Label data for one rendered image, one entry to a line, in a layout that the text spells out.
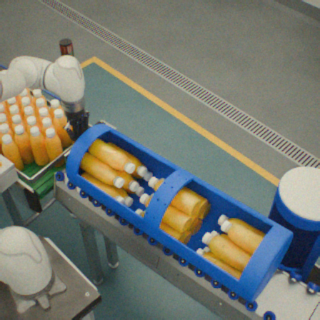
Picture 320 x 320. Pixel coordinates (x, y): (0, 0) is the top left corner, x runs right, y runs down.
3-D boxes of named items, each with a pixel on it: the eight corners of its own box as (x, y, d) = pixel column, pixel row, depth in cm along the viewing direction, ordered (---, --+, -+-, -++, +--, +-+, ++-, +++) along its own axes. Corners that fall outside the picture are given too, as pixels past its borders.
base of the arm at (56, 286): (24, 326, 147) (20, 318, 143) (1, 277, 161) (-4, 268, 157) (73, 298, 153) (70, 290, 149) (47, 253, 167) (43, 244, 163)
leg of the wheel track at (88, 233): (98, 286, 269) (85, 229, 222) (91, 281, 272) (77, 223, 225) (105, 279, 272) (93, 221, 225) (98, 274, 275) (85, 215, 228)
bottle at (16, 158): (8, 163, 214) (-2, 136, 200) (23, 161, 216) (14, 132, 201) (10, 175, 210) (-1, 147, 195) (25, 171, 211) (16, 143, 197)
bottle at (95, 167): (82, 150, 184) (118, 173, 176) (91, 153, 190) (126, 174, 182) (74, 166, 184) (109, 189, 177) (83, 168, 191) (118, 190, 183)
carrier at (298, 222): (251, 260, 264) (242, 304, 246) (281, 161, 198) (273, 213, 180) (298, 272, 258) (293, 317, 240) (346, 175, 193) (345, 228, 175)
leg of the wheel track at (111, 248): (113, 270, 277) (104, 211, 230) (107, 265, 279) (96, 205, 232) (120, 263, 280) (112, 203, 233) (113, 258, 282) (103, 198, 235)
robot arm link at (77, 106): (54, 96, 167) (57, 108, 171) (71, 106, 163) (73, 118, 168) (72, 83, 172) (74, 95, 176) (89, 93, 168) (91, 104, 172)
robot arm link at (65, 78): (91, 88, 169) (60, 81, 173) (86, 53, 158) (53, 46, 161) (77, 106, 163) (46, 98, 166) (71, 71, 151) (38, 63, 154)
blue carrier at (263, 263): (244, 316, 159) (261, 275, 138) (68, 195, 195) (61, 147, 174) (282, 262, 175) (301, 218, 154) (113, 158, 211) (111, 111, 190)
